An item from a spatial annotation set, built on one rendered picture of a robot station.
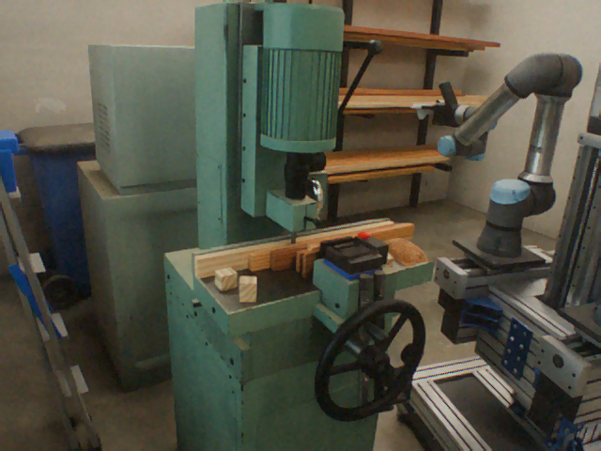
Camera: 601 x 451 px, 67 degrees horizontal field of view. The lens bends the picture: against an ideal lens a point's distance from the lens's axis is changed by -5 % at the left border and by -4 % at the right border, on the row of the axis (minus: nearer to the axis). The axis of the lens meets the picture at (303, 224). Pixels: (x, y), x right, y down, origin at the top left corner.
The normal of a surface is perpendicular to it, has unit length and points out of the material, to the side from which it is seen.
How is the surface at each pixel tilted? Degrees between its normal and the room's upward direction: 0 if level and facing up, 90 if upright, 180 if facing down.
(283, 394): 90
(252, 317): 90
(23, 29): 90
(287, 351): 90
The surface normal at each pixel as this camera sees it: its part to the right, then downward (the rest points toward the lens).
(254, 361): 0.53, 0.32
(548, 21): -0.84, 0.15
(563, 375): -0.95, 0.06
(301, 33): -0.04, 0.34
